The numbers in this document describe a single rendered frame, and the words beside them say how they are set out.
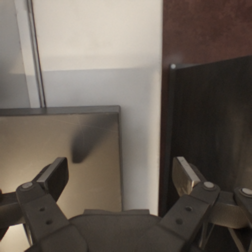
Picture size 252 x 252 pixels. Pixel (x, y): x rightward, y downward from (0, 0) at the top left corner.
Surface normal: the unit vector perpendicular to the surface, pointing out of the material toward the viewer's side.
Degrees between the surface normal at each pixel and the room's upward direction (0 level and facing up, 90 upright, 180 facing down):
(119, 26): 0
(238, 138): 90
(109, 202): 0
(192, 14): 0
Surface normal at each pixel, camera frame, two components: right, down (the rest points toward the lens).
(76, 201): 0.00, 0.25
